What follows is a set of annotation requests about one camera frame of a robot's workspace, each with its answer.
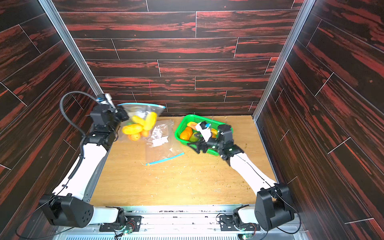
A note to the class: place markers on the orange mango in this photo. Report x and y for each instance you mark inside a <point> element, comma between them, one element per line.
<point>186,134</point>

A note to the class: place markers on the green plastic basket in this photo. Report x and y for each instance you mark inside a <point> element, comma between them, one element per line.
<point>197,119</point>

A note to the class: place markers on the aluminium front rail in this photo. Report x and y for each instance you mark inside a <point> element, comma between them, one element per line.
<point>193,222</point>

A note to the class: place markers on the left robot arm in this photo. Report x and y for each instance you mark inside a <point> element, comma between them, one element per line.
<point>66,206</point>

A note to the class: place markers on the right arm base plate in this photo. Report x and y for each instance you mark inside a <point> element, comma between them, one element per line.
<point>229,223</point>

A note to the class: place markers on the clear zip bag blue zipper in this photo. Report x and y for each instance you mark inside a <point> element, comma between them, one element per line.
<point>142,118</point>

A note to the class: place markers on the red yellow mango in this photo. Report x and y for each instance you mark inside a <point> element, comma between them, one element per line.
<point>192,125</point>

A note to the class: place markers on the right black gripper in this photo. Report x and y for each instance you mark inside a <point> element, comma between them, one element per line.
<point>205,143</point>

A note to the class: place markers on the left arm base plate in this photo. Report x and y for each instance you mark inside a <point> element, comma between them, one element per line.
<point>130,225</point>

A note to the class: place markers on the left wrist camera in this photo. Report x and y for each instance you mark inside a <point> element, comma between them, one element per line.
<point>105,99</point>

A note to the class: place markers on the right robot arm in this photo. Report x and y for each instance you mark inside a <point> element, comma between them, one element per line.
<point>273,207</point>

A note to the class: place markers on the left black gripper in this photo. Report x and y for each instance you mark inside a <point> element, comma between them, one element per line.
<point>119,112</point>

